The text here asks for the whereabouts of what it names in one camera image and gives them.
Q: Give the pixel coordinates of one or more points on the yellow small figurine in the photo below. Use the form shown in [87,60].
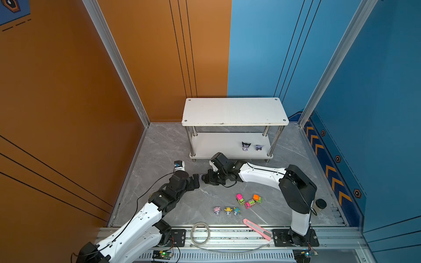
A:
[228,210]

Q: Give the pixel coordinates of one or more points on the orange green toy car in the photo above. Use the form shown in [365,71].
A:
[257,198]

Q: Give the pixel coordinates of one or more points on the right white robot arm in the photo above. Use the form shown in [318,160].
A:
[298,190]

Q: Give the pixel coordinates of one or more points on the green circuit board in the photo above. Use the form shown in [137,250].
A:
[304,256]
[162,255]

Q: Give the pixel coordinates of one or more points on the left green circuit board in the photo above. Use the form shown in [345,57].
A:
[162,255]

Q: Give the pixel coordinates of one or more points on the pink toy car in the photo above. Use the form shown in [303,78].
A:
[249,204]

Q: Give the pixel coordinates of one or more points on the black round cap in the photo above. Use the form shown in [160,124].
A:
[320,204]

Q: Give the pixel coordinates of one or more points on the pink utility knife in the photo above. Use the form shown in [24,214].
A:
[263,232]

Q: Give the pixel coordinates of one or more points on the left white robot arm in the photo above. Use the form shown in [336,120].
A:
[146,228]

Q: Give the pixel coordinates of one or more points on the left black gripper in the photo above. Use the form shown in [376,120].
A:
[192,186]

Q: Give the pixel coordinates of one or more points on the right green circuit board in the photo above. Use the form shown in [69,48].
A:
[304,256]

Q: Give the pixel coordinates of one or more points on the white two-tier shelf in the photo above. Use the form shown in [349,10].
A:
[268,113]

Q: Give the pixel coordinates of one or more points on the pink green toy truck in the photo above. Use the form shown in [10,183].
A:
[240,199]

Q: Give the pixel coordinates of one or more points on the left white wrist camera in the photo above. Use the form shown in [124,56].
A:
[179,165]

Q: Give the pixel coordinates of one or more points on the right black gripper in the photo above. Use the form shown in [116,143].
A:
[208,178]

